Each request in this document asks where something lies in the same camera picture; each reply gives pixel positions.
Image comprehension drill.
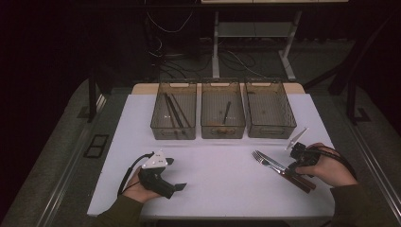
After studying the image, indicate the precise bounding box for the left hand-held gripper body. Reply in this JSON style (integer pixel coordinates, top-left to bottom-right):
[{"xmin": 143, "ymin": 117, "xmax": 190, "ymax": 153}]
[{"xmin": 138, "ymin": 149, "xmax": 177, "ymax": 201}]

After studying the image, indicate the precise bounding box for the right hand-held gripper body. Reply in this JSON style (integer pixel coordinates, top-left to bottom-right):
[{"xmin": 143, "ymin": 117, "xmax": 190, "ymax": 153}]
[{"xmin": 285, "ymin": 127, "xmax": 320, "ymax": 168}]

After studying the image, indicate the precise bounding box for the wooden-handled metal knife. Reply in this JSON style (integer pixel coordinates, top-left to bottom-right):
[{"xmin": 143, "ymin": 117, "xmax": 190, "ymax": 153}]
[{"xmin": 257, "ymin": 149, "xmax": 317, "ymax": 191}]

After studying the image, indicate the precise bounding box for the translucent grey storage bin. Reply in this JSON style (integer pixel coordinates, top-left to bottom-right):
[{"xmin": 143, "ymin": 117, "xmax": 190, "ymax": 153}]
[
  {"xmin": 200, "ymin": 78, "xmax": 247, "ymax": 140},
  {"xmin": 244, "ymin": 78, "xmax": 298, "ymax": 140},
  {"xmin": 149, "ymin": 80, "xmax": 198, "ymax": 141}
]

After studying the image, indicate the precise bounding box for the wooden-handled metal fork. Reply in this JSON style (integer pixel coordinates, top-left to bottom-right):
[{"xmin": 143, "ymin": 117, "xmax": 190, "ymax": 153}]
[{"xmin": 251, "ymin": 150, "xmax": 312, "ymax": 194}]

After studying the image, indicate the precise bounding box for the brown wooden chopstick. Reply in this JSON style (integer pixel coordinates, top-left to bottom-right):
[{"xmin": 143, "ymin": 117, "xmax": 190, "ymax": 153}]
[
  {"xmin": 171, "ymin": 93, "xmax": 192, "ymax": 127},
  {"xmin": 164, "ymin": 93, "xmax": 178, "ymax": 131}
]

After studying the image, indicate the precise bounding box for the black chopstick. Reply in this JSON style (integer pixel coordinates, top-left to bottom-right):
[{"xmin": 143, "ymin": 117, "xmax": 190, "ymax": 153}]
[
  {"xmin": 166, "ymin": 95, "xmax": 185, "ymax": 130},
  {"xmin": 168, "ymin": 95, "xmax": 187, "ymax": 129}
]

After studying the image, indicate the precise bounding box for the thin metal rod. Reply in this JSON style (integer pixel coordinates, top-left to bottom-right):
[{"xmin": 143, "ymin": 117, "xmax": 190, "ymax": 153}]
[{"xmin": 221, "ymin": 100, "xmax": 232, "ymax": 126}]

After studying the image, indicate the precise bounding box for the person's left hand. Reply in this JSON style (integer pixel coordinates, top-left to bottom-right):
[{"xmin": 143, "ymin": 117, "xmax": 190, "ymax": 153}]
[{"xmin": 121, "ymin": 166, "xmax": 164, "ymax": 204}]

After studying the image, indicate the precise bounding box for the person's right hand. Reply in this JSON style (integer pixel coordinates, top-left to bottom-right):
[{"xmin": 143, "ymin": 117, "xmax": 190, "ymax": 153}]
[{"xmin": 294, "ymin": 142, "xmax": 358, "ymax": 187}]

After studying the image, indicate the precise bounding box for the white table mat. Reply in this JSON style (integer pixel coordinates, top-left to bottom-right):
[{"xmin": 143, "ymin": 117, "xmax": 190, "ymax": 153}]
[{"xmin": 86, "ymin": 93, "xmax": 338, "ymax": 220}]

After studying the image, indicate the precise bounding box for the black metal stand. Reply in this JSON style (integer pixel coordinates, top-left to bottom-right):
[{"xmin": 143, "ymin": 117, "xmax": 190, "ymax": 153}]
[
  {"xmin": 344, "ymin": 75, "xmax": 373, "ymax": 126},
  {"xmin": 87, "ymin": 69, "xmax": 110, "ymax": 124}
]

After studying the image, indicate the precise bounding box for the left hand-held gripper cable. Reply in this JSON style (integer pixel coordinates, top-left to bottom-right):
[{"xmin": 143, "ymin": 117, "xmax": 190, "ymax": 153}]
[{"xmin": 116, "ymin": 151, "xmax": 154, "ymax": 198}]

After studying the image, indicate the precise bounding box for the hand-held gripper cable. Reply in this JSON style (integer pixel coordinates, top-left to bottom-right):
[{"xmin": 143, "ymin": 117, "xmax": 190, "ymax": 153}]
[
  {"xmin": 116, "ymin": 151, "xmax": 154, "ymax": 198},
  {"xmin": 310, "ymin": 146, "xmax": 358, "ymax": 181}
]

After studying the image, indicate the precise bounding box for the right hand-held gripper cable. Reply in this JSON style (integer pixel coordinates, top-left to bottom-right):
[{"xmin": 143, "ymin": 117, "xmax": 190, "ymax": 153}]
[{"xmin": 310, "ymin": 146, "xmax": 358, "ymax": 181}]

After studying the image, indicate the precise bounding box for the black rectangular floor frame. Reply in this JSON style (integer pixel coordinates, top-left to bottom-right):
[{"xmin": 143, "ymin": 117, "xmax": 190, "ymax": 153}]
[{"xmin": 83, "ymin": 133, "xmax": 111, "ymax": 159}]

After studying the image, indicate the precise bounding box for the metal floor rail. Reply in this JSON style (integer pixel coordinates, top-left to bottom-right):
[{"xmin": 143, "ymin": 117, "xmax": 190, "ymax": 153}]
[
  {"xmin": 36, "ymin": 94, "xmax": 107, "ymax": 227},
  {"xmin": 346, "ymin": 122, "xmax": 401, "ymax": 218}
]

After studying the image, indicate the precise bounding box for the white floor cable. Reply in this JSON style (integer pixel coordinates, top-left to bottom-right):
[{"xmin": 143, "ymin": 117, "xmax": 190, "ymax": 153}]
[{"xmin": 220, "ymin": 48, "xmax": 269, "ymax": 79}]

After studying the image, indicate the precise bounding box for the white metal desk frame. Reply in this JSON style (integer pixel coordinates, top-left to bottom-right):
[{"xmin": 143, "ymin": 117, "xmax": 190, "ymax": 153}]
[{"xmin": 200, "ymin": 0, "xmax": 349, "ymax": 82}]

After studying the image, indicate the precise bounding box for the hanging black cable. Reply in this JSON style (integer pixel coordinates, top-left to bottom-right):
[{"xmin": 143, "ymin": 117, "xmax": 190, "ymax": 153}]
[{"xmin": 145, "ymin": 9, "xmax": 195, "ymax": 34}]

